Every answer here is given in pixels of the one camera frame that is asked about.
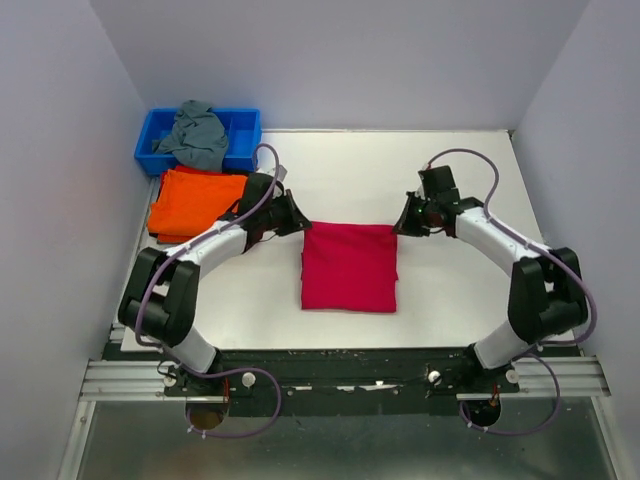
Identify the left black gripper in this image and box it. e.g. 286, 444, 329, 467
260, 189, 313, 237

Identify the magenta t shirt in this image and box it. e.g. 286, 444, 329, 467
301, 222, 398, 314

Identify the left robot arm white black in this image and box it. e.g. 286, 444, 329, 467
117, 173, 312, 395

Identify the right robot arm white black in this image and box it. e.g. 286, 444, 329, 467
393, 166, 588, 392

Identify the folded orange t shirt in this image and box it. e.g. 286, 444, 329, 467
146, 168, 251, 240

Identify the blue plastic bin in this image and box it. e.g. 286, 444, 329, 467
134, 108, 262, 177

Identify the grey t shirt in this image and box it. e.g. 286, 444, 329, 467
152, 100, 229, 173

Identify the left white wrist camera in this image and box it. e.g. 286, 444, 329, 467
272, 165, 287, 183

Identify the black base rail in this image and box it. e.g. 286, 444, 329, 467
164, 347, 520, 417

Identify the aluminium extrusion frame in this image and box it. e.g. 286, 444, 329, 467
80, 327, 611, 403

